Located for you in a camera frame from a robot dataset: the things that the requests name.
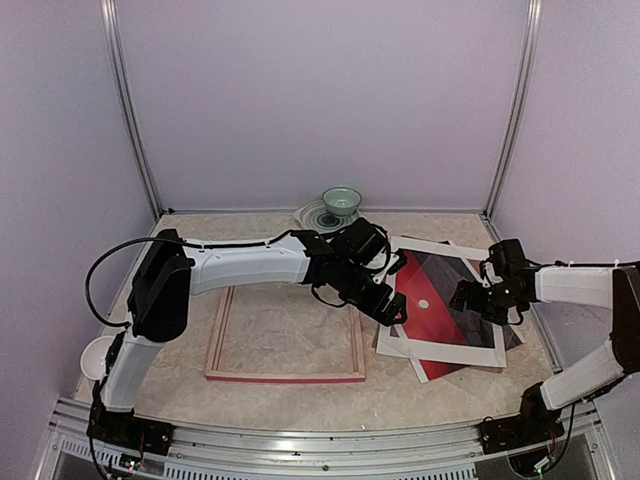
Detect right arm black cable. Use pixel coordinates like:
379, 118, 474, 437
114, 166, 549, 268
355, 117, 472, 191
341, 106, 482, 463
507, 257, 621, 326

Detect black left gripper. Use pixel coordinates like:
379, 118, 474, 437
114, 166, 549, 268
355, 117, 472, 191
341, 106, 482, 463
335, 262, 408, 327

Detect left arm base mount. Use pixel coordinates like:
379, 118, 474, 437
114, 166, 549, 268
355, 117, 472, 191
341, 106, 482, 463
87, 382, 175, 456

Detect aluminium corner post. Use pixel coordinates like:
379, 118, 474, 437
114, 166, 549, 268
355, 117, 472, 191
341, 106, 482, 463
100, 0, 163, 220
483, 0, 543, 220

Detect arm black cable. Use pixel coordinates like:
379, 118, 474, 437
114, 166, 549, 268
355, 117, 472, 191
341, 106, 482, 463
84, 237, 301, 329
507, 257, 621, 326

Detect white plate green rings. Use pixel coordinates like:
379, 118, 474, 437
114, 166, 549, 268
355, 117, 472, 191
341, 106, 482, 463
292, 202, 369, 236

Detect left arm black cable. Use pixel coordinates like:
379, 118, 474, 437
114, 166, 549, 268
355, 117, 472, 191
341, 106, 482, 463
84, 237, 301, 329

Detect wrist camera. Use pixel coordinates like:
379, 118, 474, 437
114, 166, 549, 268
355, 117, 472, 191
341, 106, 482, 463
481, 238, 528, 285
373, 249, 407, 284

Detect wooden picture frame red edge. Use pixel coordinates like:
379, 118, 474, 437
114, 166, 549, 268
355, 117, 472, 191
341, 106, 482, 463
205, 287, 366, 384

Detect red and dark photo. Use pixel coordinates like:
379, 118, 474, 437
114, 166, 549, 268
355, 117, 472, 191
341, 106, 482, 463
394, 249, 526, 385

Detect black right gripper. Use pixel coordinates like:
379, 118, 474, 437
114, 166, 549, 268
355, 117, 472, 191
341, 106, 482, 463
450, 280, 523, 326

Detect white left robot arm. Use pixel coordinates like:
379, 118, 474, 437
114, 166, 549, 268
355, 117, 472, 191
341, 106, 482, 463
88, 218, 407, 445

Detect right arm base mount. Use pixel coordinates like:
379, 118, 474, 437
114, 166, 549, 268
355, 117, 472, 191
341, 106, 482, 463
478, 382, 565, 455

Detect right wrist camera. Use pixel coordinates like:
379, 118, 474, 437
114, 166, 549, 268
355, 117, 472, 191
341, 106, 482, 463
481, 238, 528, 285

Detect white bowl orange outside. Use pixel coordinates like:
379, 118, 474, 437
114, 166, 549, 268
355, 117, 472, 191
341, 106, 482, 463
80, 336, 115, 381

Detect right aluminium corner post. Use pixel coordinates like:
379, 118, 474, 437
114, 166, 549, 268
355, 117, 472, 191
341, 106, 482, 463
483, 0, 543, 220

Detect left aluminium corner post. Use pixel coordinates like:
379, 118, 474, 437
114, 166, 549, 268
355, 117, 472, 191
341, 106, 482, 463
100, 0, 163, 220

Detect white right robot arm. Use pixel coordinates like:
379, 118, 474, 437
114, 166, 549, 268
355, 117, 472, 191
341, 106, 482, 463
449, 238, 639, 444

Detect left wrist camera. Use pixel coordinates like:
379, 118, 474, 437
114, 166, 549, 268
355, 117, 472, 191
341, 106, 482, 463
373, 249, 407, 284

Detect white photo mat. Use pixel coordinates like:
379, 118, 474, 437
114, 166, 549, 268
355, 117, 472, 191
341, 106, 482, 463
375, 235, 508, 370

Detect green ceramic bowl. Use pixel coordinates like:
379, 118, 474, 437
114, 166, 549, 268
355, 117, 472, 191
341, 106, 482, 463
321, 187, 362, 217

